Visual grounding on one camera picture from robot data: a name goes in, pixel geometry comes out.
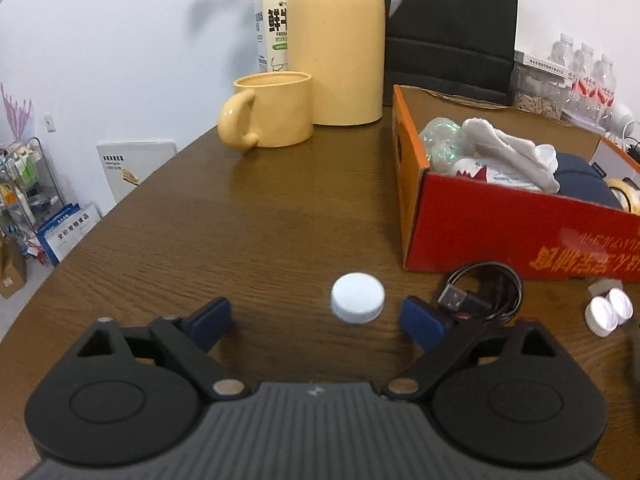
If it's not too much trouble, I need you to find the white wall panel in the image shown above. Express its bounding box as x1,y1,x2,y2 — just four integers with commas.
96,140,177,203

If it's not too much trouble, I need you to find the white small camera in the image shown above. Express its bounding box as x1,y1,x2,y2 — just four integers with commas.
605,102,636,141

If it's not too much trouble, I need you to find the water bottle right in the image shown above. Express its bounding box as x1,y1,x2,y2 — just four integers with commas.
589,54,616,129

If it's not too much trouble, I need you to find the water bottle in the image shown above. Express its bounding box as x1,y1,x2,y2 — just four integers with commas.
564,42,596,116
548,32,574,78
589,54,616,129

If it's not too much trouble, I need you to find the white cloth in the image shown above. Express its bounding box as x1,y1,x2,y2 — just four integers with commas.
460,118,560,194

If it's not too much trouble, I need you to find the red cardboard box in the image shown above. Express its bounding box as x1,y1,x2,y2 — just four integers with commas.
392,86,639,282

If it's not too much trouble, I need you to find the clear snack container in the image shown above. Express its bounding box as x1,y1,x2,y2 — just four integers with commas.
510,51,570,119

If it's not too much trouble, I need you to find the white bottle cap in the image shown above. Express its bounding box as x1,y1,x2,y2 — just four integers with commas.
606,287,634,326
585,297,618,338

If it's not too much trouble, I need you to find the water bottle middle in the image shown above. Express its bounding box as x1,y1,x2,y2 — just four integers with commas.
564,42,596,116

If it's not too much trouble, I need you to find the white round puck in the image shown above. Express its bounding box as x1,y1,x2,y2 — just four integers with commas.
330,272,385,325

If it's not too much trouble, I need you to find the black usb cable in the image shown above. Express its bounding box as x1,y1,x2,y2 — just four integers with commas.
437,261,524,325

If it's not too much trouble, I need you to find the navy blue pouch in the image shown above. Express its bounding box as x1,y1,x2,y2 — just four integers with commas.
554,153,622,210

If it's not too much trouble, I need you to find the yellow ceramic mug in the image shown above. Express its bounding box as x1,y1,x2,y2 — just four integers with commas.
217,72,314,153

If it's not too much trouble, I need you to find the milk carton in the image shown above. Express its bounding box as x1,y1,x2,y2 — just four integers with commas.
254,0,288,73

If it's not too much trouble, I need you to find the wire storage rack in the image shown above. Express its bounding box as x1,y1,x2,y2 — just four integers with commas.
1,136,65,263

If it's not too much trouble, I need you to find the black paper bag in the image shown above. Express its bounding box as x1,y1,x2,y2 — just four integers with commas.
383,0,518,106

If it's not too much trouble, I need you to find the water bottle left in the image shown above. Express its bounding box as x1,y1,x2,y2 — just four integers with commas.
548,32,574,78

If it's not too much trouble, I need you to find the clear plastic bag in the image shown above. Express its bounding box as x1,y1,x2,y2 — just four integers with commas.
419,117,474,174

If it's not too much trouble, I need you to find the yellow thermos jug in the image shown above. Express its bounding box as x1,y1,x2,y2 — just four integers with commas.
288,0,386,127

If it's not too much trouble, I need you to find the tape roll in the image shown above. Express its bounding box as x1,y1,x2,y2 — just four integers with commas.
605,178,640,216

